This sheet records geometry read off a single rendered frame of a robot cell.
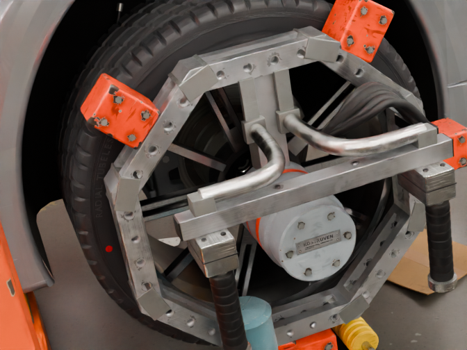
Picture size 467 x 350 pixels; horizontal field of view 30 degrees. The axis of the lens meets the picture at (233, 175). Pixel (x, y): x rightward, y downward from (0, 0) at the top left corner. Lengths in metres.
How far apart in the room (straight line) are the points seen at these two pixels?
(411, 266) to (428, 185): 1.53
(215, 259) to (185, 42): 0.38
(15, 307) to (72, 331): 1.83
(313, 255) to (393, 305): 1.33
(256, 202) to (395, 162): 0.21
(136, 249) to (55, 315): 1.54
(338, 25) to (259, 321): 0.48
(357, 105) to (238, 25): 0.24
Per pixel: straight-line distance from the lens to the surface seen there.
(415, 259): 2.84
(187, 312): 1.48
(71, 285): 3.05
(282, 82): 1.36
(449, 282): 1.37
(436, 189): 1.29
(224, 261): 1.19
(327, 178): 1.23
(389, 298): 2.68
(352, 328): 1.67
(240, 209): 1.20
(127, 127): 1.31
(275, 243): 1.32
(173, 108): 1.32
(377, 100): 1.32
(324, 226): 1.32
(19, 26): 1.41
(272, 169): 1.21
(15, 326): 1.00
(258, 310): 1.40
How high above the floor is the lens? 1.53
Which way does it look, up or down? 26 degrees down
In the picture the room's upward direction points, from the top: 10 degrees counter-clockwise
